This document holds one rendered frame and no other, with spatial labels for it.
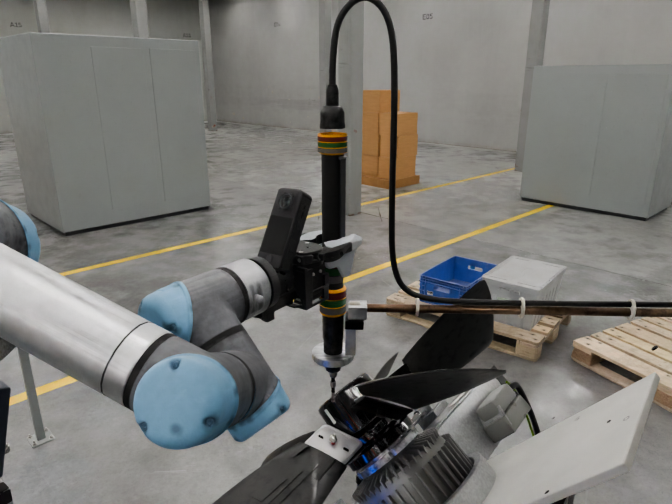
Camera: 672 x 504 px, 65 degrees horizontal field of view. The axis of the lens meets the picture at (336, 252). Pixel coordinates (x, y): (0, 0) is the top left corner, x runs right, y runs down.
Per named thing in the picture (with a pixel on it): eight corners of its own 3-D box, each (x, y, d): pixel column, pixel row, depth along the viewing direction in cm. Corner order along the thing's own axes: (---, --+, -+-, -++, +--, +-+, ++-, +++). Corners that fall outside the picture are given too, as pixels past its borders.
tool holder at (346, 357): (365, 347, 91) (366, 295, 88) (366, 368, 84) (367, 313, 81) (313, 346, 92) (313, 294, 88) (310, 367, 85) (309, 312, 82)
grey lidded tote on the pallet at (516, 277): (561, 306, 401) (568, 265, 390) (534, 335, 356) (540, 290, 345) (508, 293, 426) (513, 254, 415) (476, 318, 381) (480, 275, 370)
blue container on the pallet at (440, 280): (496, 290, 431) (500, 264, 424) (464, 314, 387) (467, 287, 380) (451, 278, 455) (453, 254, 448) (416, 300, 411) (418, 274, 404)
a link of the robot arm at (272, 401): (216, 461, 52) (159, 367, 54) (247, 438, 63) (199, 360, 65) (281, 415, 52) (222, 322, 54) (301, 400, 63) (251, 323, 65)
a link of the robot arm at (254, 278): (206, 261, 67) (251, 274, 62) (233, 251, 70) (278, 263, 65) (211, 315, 69) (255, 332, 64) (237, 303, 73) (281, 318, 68)
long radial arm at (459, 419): (471, 483, 100) (431, 431, 103) (446, 495, 105) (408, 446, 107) (523, 410, 122) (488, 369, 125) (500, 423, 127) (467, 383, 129)
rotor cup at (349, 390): (382, 441, 109) (343, 390, 112) (425, 412, 100) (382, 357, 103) (340, 482, 98) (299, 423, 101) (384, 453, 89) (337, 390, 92)
